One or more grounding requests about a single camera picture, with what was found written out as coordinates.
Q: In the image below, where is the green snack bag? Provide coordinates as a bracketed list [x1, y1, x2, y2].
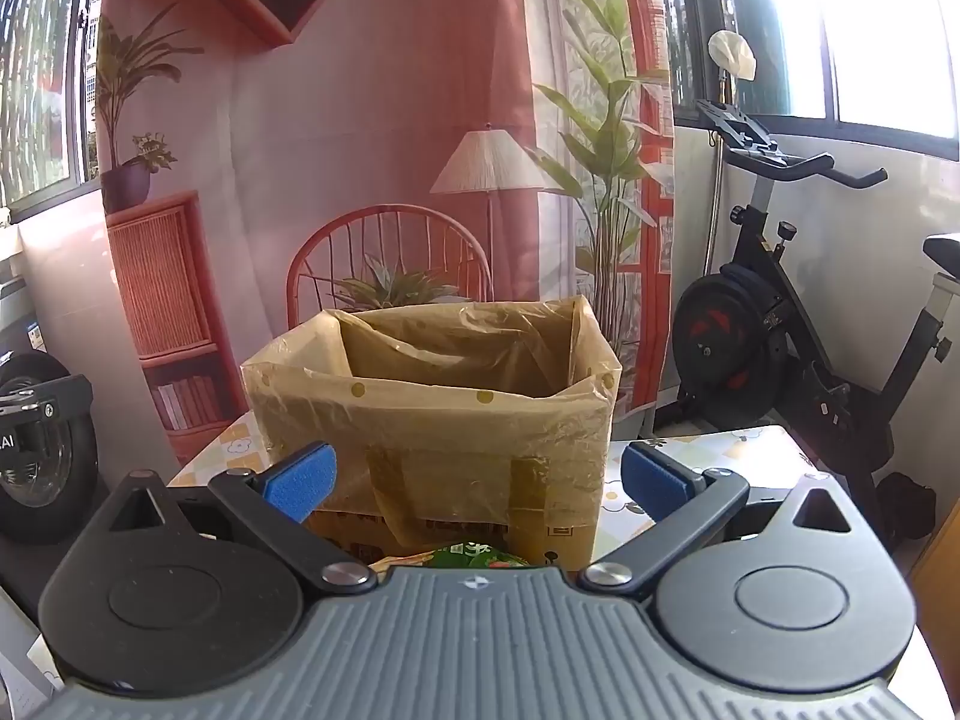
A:
[425, 541, 527, 569]

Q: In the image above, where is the cardboard box with plastic liner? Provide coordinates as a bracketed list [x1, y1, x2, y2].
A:
[241, 296, 622, 571]

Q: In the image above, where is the white cloth on pole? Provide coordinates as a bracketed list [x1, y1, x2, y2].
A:
[708, 29, 757, 82]

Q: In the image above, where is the black exercise bike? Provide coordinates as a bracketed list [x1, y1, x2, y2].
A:
[668, 97, 960, 550]

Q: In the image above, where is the black washing machine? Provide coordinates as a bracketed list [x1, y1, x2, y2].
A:
[2, 278, 99, 544]

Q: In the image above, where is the printed room scene backdrop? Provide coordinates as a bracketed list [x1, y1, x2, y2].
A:
[96, 0, 674, 463]

